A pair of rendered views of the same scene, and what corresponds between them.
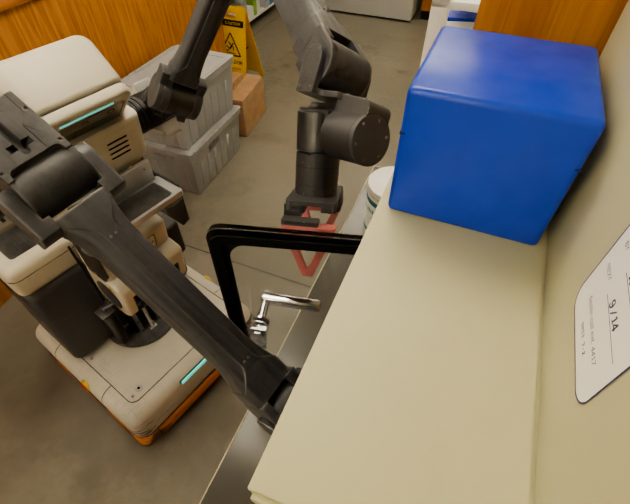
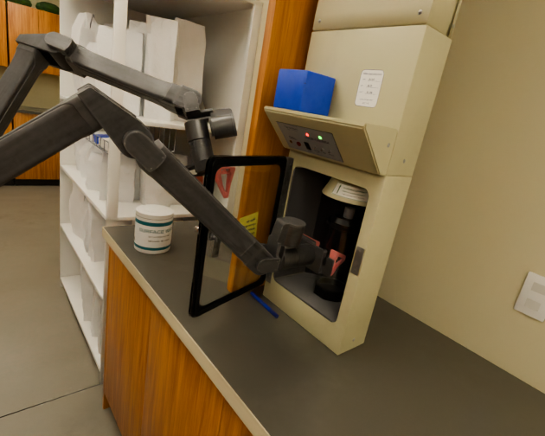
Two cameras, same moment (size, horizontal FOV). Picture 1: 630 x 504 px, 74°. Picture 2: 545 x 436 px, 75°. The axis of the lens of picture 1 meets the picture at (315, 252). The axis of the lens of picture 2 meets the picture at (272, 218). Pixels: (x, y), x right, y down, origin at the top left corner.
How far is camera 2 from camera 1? 0.76 m
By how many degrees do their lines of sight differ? 61
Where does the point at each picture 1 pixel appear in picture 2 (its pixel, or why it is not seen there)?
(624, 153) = (343, 81)
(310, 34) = (177, 90)
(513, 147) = (323, 85)
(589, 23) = not seen: hidden behind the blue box
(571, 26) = not seen: hidden behind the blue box
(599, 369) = (374, 99)
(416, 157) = (307, 90)
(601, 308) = (365, 95)
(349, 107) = (220, 113)
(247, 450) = (221, 355)
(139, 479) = not seen: outside the picture
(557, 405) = (369, 115)
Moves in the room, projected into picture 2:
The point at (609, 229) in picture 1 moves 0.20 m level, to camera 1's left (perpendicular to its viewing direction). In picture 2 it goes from (353, 90) to (323, 75)
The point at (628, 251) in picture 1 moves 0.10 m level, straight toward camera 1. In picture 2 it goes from (362, 85) to (385, 84)
